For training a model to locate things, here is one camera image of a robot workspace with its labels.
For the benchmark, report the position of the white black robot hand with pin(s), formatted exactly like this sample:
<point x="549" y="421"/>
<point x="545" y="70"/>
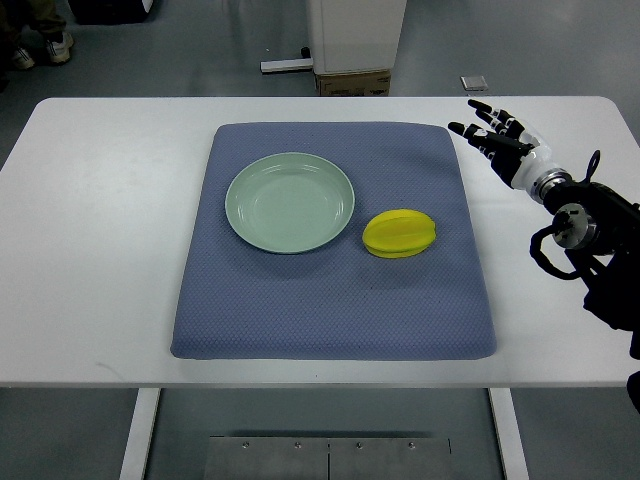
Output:
<point x="504" y="141"/>

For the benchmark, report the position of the yellow starfruit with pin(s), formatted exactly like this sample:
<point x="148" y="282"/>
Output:
<point x="399" y="233"/>

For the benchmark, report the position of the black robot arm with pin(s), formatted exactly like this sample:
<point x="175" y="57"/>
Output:
<point x="594" y="237"/>

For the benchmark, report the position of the grey floor plate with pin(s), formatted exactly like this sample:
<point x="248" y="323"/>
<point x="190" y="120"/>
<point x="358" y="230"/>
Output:
<point x="474" y="83"/>

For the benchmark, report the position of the pale green plate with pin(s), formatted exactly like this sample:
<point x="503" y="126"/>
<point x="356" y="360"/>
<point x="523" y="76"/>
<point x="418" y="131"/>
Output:
<point x="289" y="203"/>

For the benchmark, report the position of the cardboard box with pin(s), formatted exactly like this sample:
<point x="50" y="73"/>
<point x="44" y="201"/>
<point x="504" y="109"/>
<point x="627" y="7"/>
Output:
<point x="355" y="84"/>

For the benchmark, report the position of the white cabinet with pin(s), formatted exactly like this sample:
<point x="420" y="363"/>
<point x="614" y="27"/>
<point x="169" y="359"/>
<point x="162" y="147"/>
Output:
<point x="350" y="36"/>

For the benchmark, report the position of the blue padded mat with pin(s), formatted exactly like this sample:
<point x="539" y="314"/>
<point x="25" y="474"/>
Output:
<point x="338" y="302"/>

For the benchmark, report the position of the white base bar with caster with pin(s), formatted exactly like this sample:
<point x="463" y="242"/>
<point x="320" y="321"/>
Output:
<point x="302" y="64"/>

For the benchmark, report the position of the right white table leg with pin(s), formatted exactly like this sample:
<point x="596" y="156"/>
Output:
<point x="508" y="434"/>

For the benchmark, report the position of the white table leg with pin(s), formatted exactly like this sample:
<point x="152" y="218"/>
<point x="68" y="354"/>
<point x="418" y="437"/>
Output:
<point x="508" y="434"/>
<point x="138" y="445"/>

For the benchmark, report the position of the black bin with white edge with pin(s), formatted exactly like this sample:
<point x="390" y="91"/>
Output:
<point x="110" y="12"/>

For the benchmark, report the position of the left white table leg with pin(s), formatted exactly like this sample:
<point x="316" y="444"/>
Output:
<point x="138" y="445"/>

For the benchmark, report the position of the person in khaki trousers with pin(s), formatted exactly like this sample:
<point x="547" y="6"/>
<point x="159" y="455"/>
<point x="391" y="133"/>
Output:
<point x="42" y="17"/>

